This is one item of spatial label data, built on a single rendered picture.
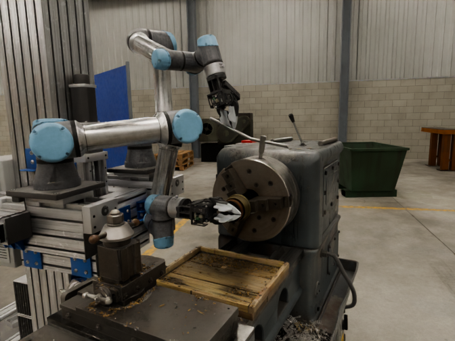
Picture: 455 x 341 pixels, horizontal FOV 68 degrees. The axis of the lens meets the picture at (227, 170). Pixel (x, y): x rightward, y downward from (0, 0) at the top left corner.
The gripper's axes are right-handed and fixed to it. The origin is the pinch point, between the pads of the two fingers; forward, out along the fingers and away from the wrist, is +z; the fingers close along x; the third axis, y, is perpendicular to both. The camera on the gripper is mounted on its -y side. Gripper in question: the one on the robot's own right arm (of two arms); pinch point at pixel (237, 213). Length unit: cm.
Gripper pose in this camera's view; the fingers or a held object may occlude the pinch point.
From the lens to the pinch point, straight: 110.3
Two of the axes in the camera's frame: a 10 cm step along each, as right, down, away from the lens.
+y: -4.7, 1.5, -8.7
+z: 8.8, 0.6, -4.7
